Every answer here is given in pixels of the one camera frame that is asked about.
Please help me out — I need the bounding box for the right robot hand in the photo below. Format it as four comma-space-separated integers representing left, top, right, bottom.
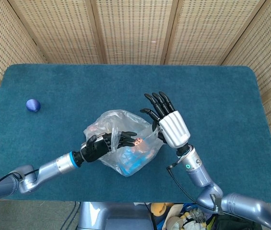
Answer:
140, 91, 190, 148

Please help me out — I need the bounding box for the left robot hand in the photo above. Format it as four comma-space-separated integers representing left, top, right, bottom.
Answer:
79, 130, 138, 163

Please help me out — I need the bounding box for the clear plastic shopping bag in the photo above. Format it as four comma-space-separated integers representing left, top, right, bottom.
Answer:
83, 109, 164, 177

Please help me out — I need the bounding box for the dark green cloth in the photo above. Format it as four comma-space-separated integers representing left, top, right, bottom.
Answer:
213, 212, 262, 230

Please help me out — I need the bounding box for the blue snack box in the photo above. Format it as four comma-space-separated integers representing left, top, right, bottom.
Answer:
119, 147, 156, 177

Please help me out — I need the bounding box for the teal table cloth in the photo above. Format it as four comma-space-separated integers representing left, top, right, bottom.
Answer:
0, 64, 271, 203

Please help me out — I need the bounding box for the blue-grey robot torso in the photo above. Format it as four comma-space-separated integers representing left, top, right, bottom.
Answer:
77, 202, 154, 230

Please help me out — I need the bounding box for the purple ball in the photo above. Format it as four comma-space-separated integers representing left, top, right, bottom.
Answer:
25, 98, 42, 113

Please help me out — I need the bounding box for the yellow plush toy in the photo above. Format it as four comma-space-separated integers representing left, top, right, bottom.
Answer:
151, 203, 173, 217

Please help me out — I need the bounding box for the white soft toy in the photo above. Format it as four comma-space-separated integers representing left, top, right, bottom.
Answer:
168, 214, 208, 230

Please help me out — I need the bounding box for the woven rattan folding screen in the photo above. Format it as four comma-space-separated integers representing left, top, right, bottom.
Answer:
0, 0, 271, 184

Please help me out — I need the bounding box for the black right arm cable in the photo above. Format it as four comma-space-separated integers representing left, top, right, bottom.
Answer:
165, 164, 224, 213

